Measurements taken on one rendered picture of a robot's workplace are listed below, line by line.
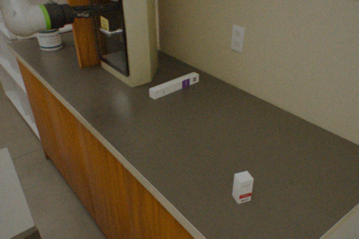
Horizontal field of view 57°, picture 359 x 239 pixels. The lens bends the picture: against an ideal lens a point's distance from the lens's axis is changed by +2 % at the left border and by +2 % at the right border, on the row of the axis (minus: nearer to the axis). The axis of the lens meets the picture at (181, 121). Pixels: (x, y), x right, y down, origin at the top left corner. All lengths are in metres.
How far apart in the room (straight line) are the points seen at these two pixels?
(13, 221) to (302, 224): 0.74
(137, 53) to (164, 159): 0.61
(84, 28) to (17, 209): 1.11
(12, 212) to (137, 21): 0.93
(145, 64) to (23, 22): 0.56
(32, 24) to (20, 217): 0.69
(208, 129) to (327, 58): 0.50
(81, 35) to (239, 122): 0.95
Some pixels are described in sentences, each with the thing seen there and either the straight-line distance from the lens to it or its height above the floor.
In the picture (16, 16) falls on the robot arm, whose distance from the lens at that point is 1.31.
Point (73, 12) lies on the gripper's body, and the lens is 1.38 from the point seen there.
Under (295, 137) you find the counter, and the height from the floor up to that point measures 0.94.
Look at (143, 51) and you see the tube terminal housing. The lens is 1.56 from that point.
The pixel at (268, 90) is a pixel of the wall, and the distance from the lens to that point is 1.51.
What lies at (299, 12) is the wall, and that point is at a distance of 1.35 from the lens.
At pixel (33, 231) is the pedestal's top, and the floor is 0.94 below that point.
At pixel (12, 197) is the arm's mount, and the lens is 0.91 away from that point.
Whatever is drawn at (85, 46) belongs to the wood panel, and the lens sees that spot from 1.84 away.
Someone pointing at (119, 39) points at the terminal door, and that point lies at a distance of 1.53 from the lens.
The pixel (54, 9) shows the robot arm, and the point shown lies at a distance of 1.36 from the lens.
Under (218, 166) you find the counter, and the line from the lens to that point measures 1.09.
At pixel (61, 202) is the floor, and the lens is 2.40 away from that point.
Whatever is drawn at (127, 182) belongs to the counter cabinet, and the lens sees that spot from 1.29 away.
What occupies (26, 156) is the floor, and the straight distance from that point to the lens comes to 2.91.
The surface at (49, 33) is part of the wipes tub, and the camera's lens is 2.13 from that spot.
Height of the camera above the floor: 1.64
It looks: 33 degrees down
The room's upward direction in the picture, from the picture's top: straight up
